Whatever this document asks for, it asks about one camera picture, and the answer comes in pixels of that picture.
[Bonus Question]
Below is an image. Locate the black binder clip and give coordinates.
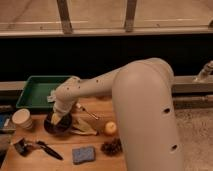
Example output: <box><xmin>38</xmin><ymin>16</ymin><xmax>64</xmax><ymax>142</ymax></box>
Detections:
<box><xmin>13</xmin><ymin>138</ymin><xmax>29</xmax><ymax>156</ymax></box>

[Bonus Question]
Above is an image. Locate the blue box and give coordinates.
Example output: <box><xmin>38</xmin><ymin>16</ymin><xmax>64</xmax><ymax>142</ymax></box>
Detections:
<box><xmin>0</xmin><ymin>115</ymin><xmax>15</xmax><ymax>132</ymax></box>

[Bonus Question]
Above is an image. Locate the blue sponge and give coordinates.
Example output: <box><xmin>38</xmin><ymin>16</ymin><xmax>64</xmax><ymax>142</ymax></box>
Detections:
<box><xmin>72</xmin><ymin>146</ymin><xmax>95</xmax><ymax>165</ymax></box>

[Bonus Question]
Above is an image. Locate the green plastic tray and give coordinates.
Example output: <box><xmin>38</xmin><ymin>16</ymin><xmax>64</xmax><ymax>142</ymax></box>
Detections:
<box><xmin>16</xmin><ymin>75</ymin><xmax>68</xmax><ymax>110</ymax></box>

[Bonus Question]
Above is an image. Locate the black handled brush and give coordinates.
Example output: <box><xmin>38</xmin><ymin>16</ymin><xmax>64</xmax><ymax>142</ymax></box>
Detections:
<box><xmin>36</xmin><ymin>141</ymin><xmax>63</xmax><ymax>160</ymax></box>

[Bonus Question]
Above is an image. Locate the dark purple bowl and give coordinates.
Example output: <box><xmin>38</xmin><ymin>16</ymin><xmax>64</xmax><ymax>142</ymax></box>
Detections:
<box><xmin>44</xmin><ymin>113</ymin><xmax>72</xmax><ymax>135</ymax></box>

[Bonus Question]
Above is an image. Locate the white paper cup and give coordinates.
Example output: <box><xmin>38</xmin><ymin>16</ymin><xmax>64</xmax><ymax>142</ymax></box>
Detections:
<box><xmin>12</xmin><ymin>109</ymin><xmax>33</xmax><ymax>130</ymax></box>

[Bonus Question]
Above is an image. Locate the yellow apple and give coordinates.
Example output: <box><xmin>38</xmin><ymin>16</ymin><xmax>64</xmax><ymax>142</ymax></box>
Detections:
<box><xmin>104</xmin><ymin>121</ymin><xmax>117</xmax><ymax>136</ymax></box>

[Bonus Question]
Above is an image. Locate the brown pine cone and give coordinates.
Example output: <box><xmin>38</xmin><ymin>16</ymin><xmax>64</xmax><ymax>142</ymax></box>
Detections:
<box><xmin>101</xmin><ymin>138</ymin><xmax>122</xmax><ymax>156</ymax></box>

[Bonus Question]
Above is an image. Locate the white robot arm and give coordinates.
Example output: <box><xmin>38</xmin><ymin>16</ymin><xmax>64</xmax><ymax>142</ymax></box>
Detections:
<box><xmin>53</xmin><ymin>58</ymin><xmax>184</xmax><ymax>171</ymax></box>

